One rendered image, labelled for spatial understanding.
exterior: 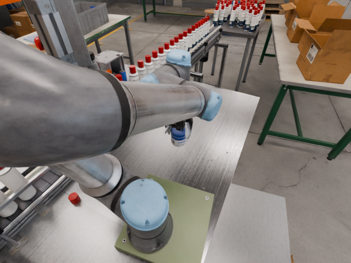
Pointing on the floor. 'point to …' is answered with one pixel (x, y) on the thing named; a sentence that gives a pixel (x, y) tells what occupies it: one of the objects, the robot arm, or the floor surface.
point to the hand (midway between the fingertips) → (179, 133)
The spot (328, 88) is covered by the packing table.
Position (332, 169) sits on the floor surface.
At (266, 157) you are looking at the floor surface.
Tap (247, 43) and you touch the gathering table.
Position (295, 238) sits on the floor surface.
